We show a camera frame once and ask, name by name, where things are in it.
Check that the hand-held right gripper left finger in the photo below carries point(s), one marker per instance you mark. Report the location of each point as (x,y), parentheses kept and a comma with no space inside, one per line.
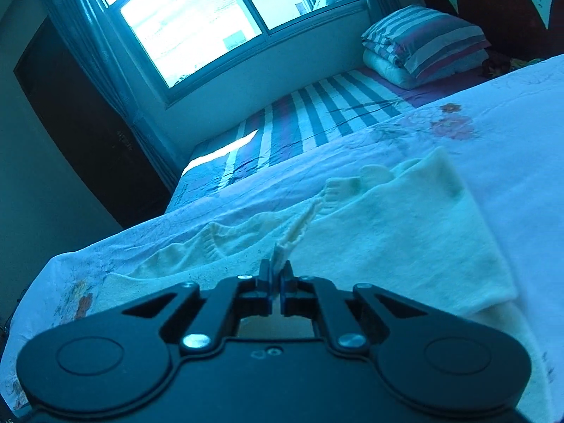
(265,283)

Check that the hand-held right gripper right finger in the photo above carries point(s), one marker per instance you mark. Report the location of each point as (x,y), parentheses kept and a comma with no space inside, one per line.
(286,291)

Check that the white towel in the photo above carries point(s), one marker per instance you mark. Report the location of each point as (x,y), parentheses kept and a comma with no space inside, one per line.
(396,238)

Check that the striped bed sheet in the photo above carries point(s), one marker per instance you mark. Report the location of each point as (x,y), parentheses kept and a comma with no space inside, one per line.
(299,127)

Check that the dark wooden door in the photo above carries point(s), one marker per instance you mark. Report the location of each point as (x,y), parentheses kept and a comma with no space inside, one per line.
(88,132)

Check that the white pillow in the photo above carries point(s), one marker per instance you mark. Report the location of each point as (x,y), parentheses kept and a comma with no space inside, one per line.
(387,70)

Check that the floral bed blanket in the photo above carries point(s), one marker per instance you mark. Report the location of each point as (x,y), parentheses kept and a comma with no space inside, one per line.
(506,150)

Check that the sliding window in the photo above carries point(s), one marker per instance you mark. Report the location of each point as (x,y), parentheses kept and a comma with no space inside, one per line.
(185,22)

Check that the striped folded pillow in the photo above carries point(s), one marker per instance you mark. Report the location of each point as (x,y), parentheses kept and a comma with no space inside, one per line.
(434,37)

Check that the heart-shaped red headboard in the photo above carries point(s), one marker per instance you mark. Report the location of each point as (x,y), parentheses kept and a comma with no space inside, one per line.
(498,4)

